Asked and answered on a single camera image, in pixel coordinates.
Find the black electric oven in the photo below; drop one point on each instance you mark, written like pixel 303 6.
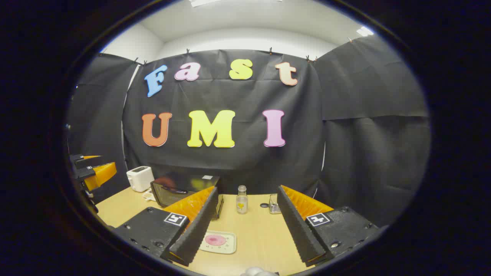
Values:
pixel 172 191

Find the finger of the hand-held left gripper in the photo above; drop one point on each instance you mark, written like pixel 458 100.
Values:
pixel 82 160
pixel 100 174

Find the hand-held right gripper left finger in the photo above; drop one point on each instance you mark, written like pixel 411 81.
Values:
pixel 199 230

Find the white square plate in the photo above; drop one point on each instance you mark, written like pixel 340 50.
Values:
pixel 222 248

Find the white toaster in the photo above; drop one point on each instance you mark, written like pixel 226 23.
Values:
pixel 140 178

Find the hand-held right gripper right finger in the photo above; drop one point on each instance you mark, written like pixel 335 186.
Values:
pixel 297 230

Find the clear glass cup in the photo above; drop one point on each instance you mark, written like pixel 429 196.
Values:
pixel 273 205

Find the ceiling light panel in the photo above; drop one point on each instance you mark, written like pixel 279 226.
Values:
pixel 203 2
pixel 364 31

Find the pink round food slice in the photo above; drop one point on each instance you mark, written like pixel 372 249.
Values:
pixel 215 240

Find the clear bottle with yellow flower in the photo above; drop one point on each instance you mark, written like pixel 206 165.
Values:
pixel 241 203

